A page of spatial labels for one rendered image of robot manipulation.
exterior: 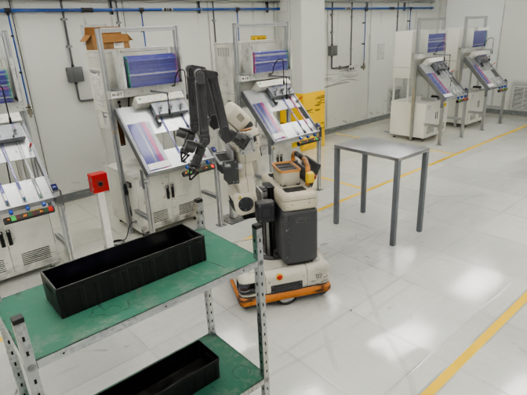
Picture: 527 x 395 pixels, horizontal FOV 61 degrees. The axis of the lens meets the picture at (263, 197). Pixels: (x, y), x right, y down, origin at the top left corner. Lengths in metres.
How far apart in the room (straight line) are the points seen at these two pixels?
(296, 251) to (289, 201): 0.37
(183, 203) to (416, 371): 2.74
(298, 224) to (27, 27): 3.72
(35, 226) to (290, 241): 2.10
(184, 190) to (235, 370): 2.62
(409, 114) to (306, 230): 5.07
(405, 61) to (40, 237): 5.95
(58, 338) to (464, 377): 2.09
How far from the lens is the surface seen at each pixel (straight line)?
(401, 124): 7.94
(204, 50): 6.44
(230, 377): 2.18
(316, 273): 3.16
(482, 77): 8.87
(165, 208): 4.45
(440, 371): 2.83
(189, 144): 2.69
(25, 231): 4.02
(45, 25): 5.59
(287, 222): 2.96
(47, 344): 1.57
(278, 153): 5.18
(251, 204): 3.01
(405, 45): 7.80
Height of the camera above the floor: 1.81
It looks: 20 degrees down
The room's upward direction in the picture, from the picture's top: 3 degrees counter-clockwise
